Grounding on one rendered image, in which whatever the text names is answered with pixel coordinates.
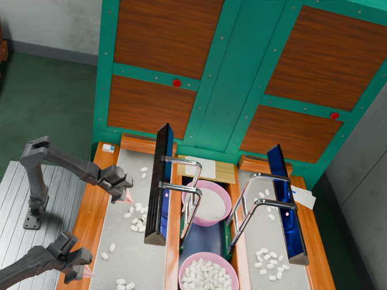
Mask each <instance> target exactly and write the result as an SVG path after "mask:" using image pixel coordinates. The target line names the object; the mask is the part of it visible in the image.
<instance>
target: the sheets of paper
mask: <svg viewBox="0 0 387 290"><path fill-rule="evenodd" d="M185 159H187V160H192V161H197V162H199V163H200V164H201V165H202V172H201V174H200V176H201V177H208V178H215V161H213V160H208V159H202V158H197V157H192V156H188V157H185ZM196 169H197V168H196V167H195V166H189V165H186V166H185V174H187V175H195V173H196Z"/></svg>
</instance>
